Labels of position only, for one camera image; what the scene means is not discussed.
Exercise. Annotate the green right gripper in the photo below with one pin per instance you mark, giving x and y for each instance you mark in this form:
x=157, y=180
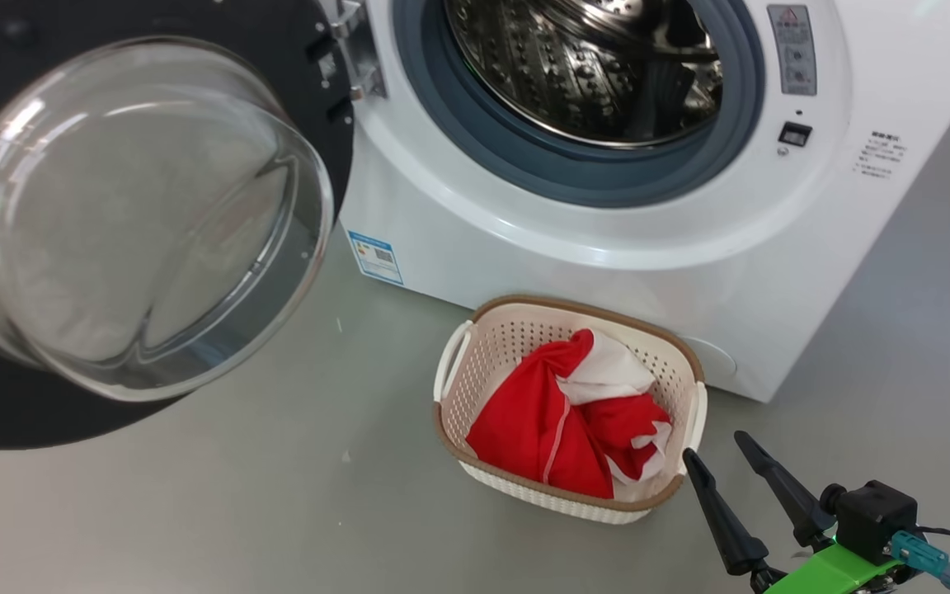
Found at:
x=830, y=573

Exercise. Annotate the red and white garment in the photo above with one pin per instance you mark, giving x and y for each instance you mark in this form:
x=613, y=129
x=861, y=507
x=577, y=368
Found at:
x=524, y=421

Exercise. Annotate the washing machine glass door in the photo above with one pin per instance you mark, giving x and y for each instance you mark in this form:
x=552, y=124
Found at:
x=137, y=206

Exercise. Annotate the cream perforated laundry basket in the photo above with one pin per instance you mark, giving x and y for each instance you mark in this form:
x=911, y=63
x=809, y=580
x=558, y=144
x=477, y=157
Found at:
x=557, y=503

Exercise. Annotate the white front-load washing machine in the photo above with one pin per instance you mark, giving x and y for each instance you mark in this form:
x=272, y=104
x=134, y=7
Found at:
x=566, y=247

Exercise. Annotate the stainless steel washer drum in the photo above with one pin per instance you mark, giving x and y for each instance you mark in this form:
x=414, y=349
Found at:
x=574, y=74

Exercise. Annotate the metal washer door hinge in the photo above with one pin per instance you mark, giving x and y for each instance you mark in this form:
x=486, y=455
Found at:
x=355, y=58

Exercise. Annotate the round white filter cover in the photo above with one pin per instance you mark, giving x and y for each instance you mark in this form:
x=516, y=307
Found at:
x=718, y=359

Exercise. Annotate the small printed text label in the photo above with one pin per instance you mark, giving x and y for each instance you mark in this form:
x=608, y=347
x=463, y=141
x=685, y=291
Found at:
x=879, y=157

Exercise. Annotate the blue energy label sticker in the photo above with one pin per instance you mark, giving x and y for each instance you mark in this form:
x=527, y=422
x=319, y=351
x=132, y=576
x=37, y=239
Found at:
x=376, y=257

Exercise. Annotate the grey warning label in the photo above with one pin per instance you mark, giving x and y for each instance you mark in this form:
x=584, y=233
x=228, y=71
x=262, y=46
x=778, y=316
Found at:
x=792, y=49

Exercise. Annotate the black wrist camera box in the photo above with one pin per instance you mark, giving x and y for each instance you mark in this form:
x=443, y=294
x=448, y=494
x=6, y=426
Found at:
x=875, y=516

